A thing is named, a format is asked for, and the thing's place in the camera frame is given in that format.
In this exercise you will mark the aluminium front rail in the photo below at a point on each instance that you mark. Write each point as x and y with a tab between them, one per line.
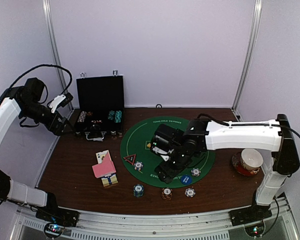
214	225

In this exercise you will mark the black poker chip case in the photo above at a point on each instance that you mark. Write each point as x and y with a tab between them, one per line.
97	96

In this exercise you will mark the teal chips in case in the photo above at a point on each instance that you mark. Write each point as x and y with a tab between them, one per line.
115	116

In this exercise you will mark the blue small blind button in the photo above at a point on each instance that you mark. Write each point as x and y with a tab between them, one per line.
186	180

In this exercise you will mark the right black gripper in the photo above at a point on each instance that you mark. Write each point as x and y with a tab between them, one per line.
166	173

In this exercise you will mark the blue yellow card box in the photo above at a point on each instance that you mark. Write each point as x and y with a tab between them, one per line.
109	180

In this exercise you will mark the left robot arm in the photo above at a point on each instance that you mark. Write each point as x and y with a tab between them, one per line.
23	102

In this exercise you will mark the white patterned teacup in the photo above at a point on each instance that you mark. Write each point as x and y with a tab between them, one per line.
251	159

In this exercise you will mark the blue pink chip stack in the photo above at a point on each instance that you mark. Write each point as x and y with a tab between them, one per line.
190	192

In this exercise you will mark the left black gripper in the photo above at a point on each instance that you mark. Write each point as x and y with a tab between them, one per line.
57	130

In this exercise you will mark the right aluminium frame post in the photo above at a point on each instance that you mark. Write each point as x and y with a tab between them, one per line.
254	31

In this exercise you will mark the aluminium frame post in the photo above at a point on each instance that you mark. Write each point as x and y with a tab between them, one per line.
53	43
254	31

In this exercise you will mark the round green poker mat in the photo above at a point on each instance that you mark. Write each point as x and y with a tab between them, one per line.
136	140

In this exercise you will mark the red black chip stack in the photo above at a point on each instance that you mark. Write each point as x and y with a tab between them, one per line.
166	193

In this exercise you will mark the blue pink chips in case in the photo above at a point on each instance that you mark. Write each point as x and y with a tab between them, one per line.
82	117

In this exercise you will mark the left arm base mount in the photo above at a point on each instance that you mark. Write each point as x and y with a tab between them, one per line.
60	216

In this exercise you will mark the black red triangular button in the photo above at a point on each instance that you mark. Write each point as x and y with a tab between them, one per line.
131	159

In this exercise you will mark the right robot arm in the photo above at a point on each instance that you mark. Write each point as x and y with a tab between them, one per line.
205	133

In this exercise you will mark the blue green chip stack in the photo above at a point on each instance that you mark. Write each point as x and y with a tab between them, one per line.
138	190

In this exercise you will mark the ace of spades card pack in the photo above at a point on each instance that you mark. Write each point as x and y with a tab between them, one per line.
103	155

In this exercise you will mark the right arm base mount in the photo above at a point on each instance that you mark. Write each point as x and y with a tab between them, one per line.
249	214

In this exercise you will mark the blue pink chips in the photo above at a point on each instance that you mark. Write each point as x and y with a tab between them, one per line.
82	117
195	172
138	166

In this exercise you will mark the pink backed card deck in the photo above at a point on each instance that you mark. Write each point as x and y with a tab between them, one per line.
102	169

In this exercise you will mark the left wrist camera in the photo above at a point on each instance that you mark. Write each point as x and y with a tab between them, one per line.
60	101

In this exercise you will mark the left aluminium frame post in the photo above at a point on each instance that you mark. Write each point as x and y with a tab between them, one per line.
53	43

